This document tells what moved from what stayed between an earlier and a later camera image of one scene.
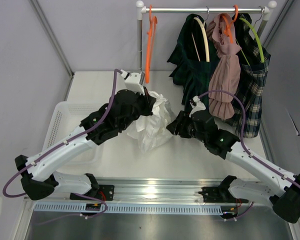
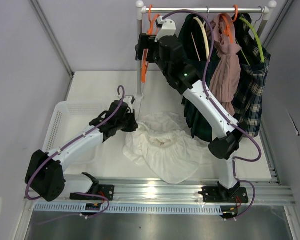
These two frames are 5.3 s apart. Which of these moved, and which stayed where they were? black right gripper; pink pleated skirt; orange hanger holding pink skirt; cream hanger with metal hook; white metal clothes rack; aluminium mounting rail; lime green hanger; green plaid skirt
Moved: black right gripper; green plaid skirt
Stayed: white metal clothes rack; cream hanger with metal hook; lime green hanger; pink pleated skirt; orange hanger holding pink skirt; aluminium mounting rail
